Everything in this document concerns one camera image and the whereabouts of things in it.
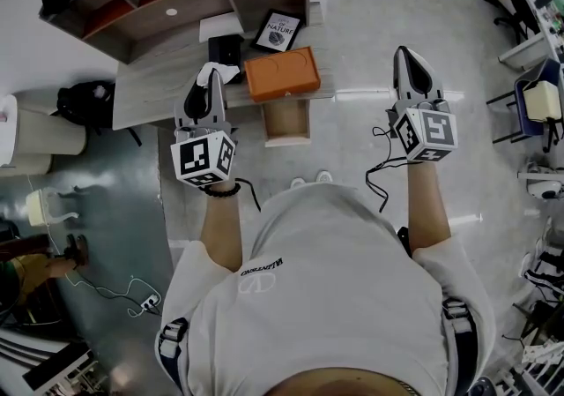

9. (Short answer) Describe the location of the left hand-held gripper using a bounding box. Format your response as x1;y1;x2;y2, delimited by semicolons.
170;67;240;191

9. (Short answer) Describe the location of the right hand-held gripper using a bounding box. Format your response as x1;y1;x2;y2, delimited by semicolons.
385;46;460;164

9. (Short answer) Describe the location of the white paper item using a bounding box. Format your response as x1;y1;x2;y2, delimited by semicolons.
197;61;241;87

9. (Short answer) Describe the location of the wooden drawer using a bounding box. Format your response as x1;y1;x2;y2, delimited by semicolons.
262;97;311;149

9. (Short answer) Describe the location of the person's right forearm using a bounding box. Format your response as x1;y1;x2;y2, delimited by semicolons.
404;159;454;261

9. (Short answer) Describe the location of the person's left forearm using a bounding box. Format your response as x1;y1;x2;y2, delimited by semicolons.
200;182;244;274

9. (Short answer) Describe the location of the black box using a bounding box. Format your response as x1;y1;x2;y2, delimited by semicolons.
207;34;246;85

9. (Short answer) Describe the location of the grey wooden desk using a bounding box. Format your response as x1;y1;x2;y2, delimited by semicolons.
111;1;336;131

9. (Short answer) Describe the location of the white paper sheet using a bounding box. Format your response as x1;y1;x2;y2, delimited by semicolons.
198;12;241;44

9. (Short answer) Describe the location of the orange box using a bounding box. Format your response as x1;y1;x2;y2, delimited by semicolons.
242;46;322;104

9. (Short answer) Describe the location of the black framed picture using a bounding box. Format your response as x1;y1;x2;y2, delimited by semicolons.
249;8;306;54

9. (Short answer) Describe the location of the black backpack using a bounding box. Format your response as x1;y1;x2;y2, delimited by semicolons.
56;80;143;147

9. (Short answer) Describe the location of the black office chair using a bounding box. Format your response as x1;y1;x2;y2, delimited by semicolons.
477;0;542;46

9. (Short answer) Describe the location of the white long desk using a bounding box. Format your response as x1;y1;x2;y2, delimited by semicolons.
457;0;564;74

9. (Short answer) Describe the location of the blue chair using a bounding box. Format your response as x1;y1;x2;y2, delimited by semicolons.
486;57;564;154

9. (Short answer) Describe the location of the cream box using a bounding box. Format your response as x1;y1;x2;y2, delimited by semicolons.
522;79;563;123

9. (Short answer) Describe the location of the beige cylinder bin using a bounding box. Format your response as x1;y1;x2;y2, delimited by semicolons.
0;93;90;177

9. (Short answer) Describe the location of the white round device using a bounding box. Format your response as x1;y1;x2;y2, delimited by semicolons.
516;159;564;201

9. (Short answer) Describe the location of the person's white t-shirt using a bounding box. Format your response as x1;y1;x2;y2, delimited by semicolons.
160;182;498;396

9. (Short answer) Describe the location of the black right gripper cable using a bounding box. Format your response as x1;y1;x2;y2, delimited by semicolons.
365;126;410;215

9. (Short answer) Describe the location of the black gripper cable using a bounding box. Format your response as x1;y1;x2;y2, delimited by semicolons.
236;179;263;213
365;126;410;215

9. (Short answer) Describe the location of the black bead bracelet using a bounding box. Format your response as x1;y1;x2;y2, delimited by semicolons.
203;182;243;199

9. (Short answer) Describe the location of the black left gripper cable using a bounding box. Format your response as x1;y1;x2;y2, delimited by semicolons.
236;179;263;213

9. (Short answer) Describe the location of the white power cable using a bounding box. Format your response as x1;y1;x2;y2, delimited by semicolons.
26;173;153;318

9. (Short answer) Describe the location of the left harness strap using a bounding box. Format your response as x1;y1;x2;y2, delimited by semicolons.
155;316;191;391

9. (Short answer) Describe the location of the harness strap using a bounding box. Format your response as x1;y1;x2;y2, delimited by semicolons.
155;316;191;391
442;298;480;385

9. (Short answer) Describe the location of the right harness strap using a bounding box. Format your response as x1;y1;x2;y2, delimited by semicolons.
442;298;480;385

